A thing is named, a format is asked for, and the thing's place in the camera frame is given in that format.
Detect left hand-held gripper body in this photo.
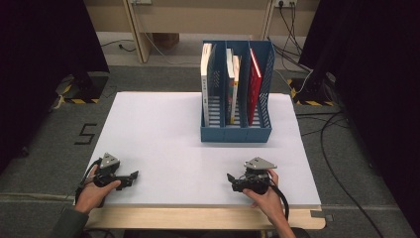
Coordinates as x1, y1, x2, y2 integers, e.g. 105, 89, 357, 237
92, 152, 130, 190

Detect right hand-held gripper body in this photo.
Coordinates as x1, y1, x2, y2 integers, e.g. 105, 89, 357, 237
242, 157, 278, 195

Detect blue file rack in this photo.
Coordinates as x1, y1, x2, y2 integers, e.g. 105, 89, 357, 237
199, 40, 276, 144

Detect dark teal book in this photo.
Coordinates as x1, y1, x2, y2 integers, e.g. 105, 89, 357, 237
225, 48, 236, 126

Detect yellow book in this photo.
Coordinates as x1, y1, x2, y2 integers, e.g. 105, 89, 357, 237
229, 55, 242, 125

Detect red book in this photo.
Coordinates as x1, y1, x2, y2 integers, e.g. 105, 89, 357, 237
246, 48, 263, 127

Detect white picture-grid book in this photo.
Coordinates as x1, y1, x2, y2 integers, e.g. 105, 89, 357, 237
199, 42, 215, 129

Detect person's right hand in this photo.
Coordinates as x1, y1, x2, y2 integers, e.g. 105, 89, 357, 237
242, 169, 287, 223

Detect person's left hand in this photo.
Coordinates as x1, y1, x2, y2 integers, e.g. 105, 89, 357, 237
73, 164, 123, 215

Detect white board mat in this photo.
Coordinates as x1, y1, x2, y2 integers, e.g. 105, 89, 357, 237
72, 91, 322, 209

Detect grey tape piece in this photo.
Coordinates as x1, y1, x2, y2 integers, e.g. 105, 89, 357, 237
309, 209, 335, 223

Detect stand base with hazard tape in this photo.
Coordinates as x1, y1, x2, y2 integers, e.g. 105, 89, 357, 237
285, 70, 339, 108
53, 71, 110, 105

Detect black curtain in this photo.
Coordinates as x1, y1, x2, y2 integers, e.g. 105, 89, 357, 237
297, 0, 420, 238
0, 0, 111, 175

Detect brown box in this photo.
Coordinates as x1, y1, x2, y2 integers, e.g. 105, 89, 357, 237
152, 32, 181, 51

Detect beige wooden desk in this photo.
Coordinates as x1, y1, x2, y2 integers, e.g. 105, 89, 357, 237
82, 0, 320, 64

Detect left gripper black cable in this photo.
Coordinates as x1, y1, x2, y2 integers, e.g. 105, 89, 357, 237
74, 157, 103, 202

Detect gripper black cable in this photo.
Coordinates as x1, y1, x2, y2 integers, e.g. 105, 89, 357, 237
268, 182, 291, 222
74, 157, 103, 202

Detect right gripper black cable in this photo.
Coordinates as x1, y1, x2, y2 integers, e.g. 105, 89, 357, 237
268, 182, 291, 222

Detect long black floor cable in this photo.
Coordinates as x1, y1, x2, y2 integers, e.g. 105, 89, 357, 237
295, 110, 385, 238

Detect white floor cable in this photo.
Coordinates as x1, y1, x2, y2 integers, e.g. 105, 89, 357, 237
144, 32, 203, 66

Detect black floor cable with plug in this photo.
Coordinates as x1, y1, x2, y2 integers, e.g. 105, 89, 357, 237
99, 39, 138, 54

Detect black socket cable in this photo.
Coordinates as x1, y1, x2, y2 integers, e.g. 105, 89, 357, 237
266, 1, 313, 72

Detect white wall socket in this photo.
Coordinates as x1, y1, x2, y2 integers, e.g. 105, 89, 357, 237
273, 0, 298, 9

